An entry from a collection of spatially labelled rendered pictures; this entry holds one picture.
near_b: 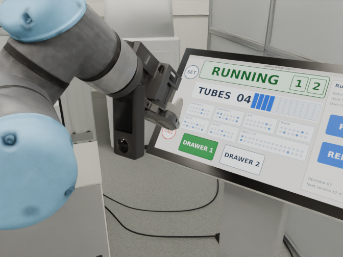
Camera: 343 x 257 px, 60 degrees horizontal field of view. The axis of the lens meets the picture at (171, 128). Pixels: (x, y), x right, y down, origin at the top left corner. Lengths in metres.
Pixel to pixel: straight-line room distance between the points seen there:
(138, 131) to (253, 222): 0.51
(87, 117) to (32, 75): 0.54
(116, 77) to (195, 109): 0.39
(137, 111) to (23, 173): 0.25
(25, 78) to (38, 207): 0.15
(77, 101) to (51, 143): 0.64
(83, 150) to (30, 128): 0.70
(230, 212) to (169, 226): 1.11
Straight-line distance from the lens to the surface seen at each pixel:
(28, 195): 0.21
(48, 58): 0.33
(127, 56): 0.38
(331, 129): 0.67
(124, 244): 1.87
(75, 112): 0.84
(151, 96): 0.45
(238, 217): 0.87
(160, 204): 2.11
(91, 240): 1.10
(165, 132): 0.76
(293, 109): 0.69
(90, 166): 0.92
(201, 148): 0.70
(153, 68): 0.46
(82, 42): 0.33
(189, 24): 4.15
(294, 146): 0.66
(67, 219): 1.03
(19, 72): 0.33
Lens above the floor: 1.34
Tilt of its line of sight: 25 degrees down
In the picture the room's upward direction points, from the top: straight up
